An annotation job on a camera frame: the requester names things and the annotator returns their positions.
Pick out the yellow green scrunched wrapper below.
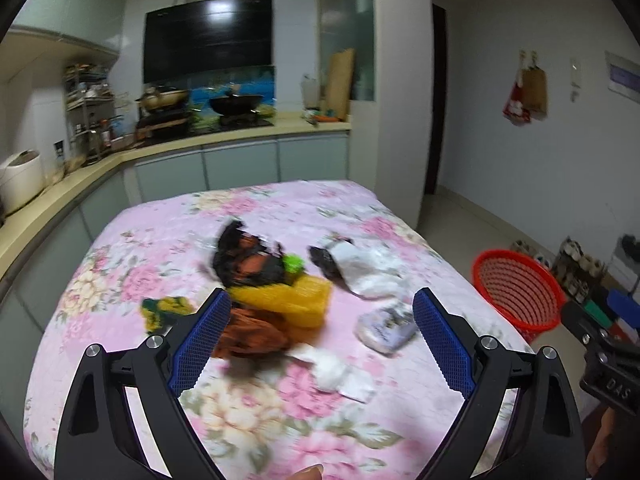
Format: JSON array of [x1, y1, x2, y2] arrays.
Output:
[[140, 297, 195, 335]]

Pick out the brown paper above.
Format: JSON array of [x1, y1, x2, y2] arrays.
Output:
[[212, 307, 291, 359]]

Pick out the white purple snack pouch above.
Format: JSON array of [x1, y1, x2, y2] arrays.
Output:
[[354, 304, 418, 356]]

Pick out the white tissue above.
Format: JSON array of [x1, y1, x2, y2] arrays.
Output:
[[286, 344, 376, 404]]

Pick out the black plastic bag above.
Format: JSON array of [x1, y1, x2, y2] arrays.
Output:
[[210, 220, 285, 288]]

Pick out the clear plastic bag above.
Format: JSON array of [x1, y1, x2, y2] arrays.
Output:
[[308, 237, 410, 300]]

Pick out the green snack packet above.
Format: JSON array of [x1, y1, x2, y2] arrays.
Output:
[[282, 254, 305, 275]]

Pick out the kitchen counter cabinets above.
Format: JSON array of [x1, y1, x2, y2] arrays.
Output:
[[0, 114, 352, 361]]

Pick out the person's right hand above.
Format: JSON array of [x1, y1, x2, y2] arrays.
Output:
[[586, 408, 639, 480]]

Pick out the person's left hand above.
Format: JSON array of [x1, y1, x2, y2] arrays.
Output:
[[285, 464, 323, 480]]

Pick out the stacked shoe boxes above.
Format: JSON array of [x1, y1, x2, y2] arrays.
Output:
[[585, 234, 639, 346]]

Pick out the black shoe rack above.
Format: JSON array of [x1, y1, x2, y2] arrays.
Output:
[[551, 237, 605, 304]]

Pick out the red plastic mesh basket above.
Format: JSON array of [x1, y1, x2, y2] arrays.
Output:
[[472, 249, 567, 344]]

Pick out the red hanging bag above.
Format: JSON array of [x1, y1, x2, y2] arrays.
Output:
[[502, 50, 530, 126]]

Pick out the pink floral tablecloth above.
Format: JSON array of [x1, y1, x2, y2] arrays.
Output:
[[23, 181, 526, 479]]

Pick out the brown hanging paper bag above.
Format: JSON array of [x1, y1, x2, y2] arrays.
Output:
[[522, 51, 548, 118]]

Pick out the white rice cooker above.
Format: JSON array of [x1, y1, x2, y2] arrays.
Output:
[[0, 150, 44, 214]]

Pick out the metal spice rack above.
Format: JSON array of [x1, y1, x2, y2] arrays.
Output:
[[63, 63, 122, 167]]

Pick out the golden pan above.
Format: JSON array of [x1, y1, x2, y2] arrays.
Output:
[[138, 87, 190, 112]]

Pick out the wooden cutting board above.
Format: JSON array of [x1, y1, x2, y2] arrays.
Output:
[[326, 48, 355, 122]]

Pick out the black wok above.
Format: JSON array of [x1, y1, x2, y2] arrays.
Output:
[[208, 91, 262, 117]]

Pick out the translucent plastic jug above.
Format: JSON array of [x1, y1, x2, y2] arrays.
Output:
[[300, 74, 321, 110]]

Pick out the black range hood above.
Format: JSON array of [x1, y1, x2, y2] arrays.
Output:
[[142, 0, 273, 84]]

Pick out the wall electrical panel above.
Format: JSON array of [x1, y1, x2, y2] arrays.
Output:
[[605, 51, 640, 102]]

